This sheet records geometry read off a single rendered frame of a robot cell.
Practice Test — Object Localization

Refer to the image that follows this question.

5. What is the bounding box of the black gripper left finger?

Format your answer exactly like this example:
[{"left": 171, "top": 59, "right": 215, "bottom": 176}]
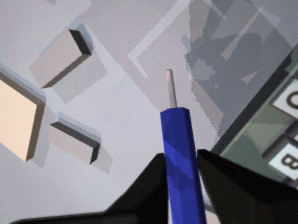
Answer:
[{"left": 9, "top": 153, "right": 169, "bottom": 224}]

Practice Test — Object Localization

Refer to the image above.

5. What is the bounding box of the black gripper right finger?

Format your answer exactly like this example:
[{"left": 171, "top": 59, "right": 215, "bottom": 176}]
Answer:
[{"left": 197, "top": 149, "right": 298, "bottom": 224}]

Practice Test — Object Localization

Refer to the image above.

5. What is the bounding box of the blue stylus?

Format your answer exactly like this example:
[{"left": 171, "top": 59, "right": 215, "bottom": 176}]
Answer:
[{"left": 160, "top": 69, "right": 207, "bottom": 224}]

